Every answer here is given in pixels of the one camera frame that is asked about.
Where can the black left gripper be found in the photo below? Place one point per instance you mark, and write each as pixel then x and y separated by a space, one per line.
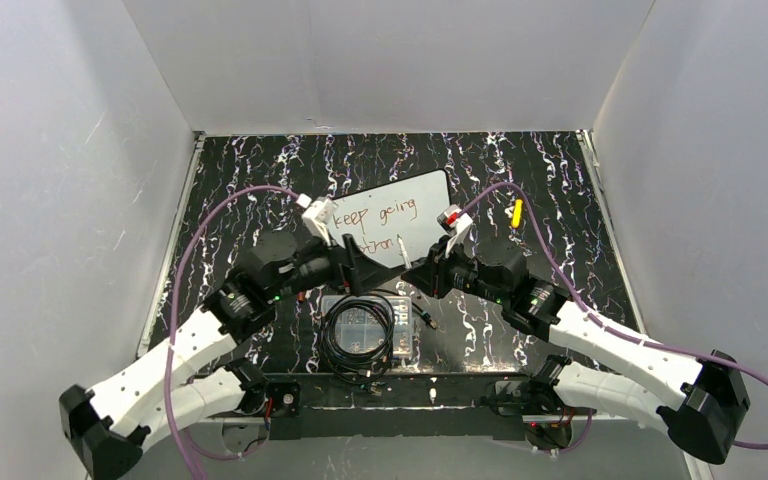
pixel 347 263

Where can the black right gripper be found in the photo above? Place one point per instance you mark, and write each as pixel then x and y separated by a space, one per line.
pixel 440 266

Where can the small white whiteboard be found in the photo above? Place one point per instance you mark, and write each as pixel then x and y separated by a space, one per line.
pixel 409 207

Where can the red whiteboard marker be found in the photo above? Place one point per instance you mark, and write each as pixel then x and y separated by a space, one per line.
pixel 403 252

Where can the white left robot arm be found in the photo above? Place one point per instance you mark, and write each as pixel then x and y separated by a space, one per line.
pixel 113 423

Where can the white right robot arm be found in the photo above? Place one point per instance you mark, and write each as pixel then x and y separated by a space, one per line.
pixel 699 402

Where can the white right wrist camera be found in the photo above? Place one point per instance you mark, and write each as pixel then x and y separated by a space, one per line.
pixel 456 224

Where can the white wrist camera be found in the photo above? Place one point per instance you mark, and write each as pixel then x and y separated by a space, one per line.
pixel 316 217
pixel 456 224

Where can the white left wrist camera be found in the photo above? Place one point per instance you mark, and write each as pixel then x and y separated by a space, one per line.
pixel 316 217

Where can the aluminium front rail frame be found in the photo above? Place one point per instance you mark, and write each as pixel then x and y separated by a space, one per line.
pixel 390 404

